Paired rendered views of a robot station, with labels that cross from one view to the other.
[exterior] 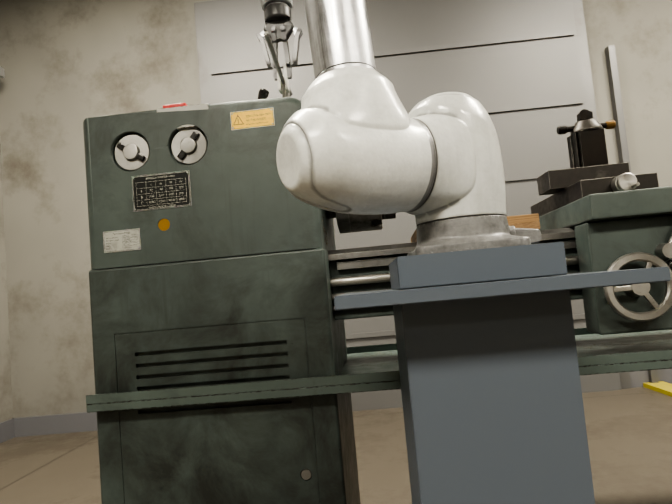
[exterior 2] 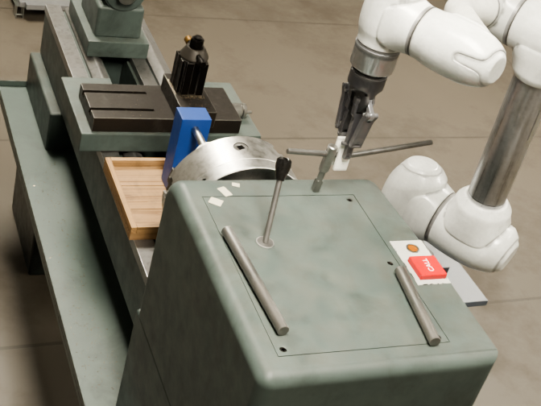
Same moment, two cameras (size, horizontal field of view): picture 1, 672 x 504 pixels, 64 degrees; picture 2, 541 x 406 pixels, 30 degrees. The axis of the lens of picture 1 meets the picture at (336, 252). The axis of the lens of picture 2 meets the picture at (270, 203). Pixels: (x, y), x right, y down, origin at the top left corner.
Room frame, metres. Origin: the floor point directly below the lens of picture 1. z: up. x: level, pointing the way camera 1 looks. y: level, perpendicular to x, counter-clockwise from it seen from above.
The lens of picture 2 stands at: (2.56, 1.56, 2.41)
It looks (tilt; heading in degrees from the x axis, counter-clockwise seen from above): 34 degrees down; 236
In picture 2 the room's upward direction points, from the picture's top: 17 degrees clockwise
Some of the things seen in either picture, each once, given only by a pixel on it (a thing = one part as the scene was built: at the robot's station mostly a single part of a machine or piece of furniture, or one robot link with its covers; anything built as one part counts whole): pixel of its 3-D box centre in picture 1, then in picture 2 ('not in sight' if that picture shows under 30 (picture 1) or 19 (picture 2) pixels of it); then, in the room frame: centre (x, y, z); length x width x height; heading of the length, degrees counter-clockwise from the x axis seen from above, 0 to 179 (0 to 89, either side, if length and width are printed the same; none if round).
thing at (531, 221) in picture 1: (467, 234); (183, 196); (1.53, -0.38, 0.89); 0.36 x 0.30 x 0.04; 176
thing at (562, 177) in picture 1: (581, 179); (187, 100); (1.43, -0.68, 1.00); 0.20 x 0.10 x 0.05; 86
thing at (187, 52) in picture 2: (586, 127); (195, 51); (1.43, -0.70, 1.14); 0.08 x 0.08 x 0.03
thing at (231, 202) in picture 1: (224, 197); (300, 330); (1.56, 0.31, 1.06); 0.59 x 0.48 x 0.39; 86
